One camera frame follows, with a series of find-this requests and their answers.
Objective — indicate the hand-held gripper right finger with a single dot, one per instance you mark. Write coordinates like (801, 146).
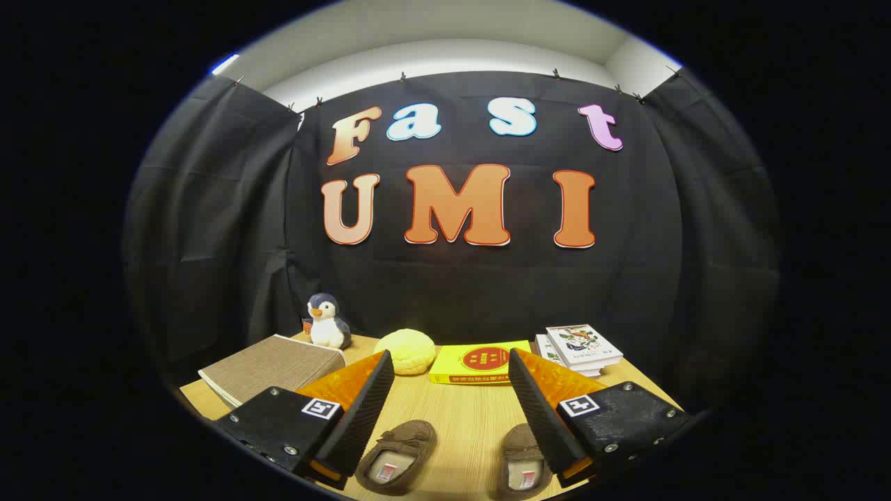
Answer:
(543, 417)

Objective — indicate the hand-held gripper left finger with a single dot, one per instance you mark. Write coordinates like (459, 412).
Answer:
(362, 417)

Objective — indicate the brown fuzzy shoe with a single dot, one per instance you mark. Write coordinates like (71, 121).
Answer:
(404, 438)
(518, 445)

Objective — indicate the brown fabric storage box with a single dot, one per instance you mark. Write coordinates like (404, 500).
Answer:
(271, 365)

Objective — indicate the yellow bun-shaped plush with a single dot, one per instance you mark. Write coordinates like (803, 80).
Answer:
(407, 351)

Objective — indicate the white book with bird print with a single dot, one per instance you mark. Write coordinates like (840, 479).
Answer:
(585, 344)

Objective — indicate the penguin plush toy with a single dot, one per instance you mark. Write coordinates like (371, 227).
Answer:
(327, 330)

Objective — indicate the yellow book with red label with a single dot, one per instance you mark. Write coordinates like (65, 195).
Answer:
(452, 362)

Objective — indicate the black backdrop cloth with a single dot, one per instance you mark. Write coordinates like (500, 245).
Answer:
(452, 292)

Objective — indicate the large ceiling light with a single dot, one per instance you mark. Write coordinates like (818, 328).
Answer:
(224, 64)

